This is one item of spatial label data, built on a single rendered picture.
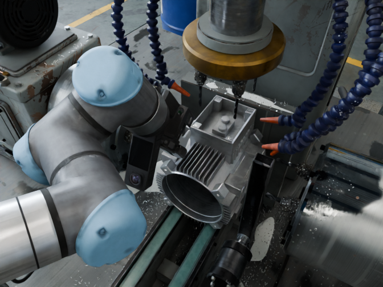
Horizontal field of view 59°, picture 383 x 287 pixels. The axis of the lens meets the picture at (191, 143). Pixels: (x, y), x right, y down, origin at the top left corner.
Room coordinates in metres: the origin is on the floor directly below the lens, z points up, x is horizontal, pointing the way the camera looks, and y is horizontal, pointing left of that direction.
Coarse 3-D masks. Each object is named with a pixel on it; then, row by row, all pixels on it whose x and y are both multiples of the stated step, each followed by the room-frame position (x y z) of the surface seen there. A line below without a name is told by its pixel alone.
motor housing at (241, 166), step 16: (256, 144) 0.53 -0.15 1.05; (192, 160) 0.45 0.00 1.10; (208, 160) 0.45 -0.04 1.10; (224, 160) 0.45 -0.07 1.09; (240, 160) 0.47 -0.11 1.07; (160, 176) 0.45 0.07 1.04; (176, 176) 0.49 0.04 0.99; (192, 176) 0.41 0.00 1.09; (208, 176) 0.41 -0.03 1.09; (224, 176) 0.42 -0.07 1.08; (240, 176) 0.43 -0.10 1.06; (176, 192) 0.46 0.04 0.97; (192, 192) 0.47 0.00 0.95; (208, 192) 0.48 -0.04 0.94; (192, 208) 0.43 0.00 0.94; (208, 208) 0.43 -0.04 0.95; (224, 208) 0.37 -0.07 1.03
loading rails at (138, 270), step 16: (176, 208) 0.44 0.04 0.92; (160, 224) 0.40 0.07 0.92; (176, 224) 0.40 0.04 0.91; (208, 224) 0.40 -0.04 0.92; (224, 224) 0.40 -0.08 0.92; (144, 240) 0.35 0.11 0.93; (160, 240) 0.36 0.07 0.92; (176, 240) 0.40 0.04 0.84; (208, 240) 0.36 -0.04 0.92; (224, 240) 0.41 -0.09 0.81; (144, 256) 0.32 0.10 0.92; (160, 256) 0.34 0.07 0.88; (192, 256) 0.32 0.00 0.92; (208, 256) 0.33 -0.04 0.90; (128, 272) 0.29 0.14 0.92; (144, 272) 0.29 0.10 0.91; (160, 272) 0.31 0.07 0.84; (176, 272) 0.29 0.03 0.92; (192, 272) 0.28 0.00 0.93
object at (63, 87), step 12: (60, 84) 0.65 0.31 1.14; (72, 84) 0.63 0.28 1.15; (60, 96) 0.61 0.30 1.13; (48, 108) 0.62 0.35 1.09; (120, 132) 0.54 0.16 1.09; (108, 144) 0.51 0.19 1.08; (120, 144) 0.53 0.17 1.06; (108, 156) 0.50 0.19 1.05; (120, 156) 0.53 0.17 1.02; (120, 168) 0.52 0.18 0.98
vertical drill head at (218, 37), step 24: (216, 0) 0.51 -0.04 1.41; (240, 0) 0.49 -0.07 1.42; (264, 0) 0.52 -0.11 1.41; (192, 24) 0.57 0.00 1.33; (216, 24) 0.51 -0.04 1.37; (240, 24) 0.49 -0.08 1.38; (264, 24) 0.53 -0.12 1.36; (192, 48) 0.49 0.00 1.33; (216, 48) 0.48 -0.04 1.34; (240, 48) 0.47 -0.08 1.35; (264, 48) 0.49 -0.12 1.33; (216, 72) 0.45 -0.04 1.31; (240, 72) 0.45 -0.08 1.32; (264, 72) 0.46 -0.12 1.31; (240, 96) 0.47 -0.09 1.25
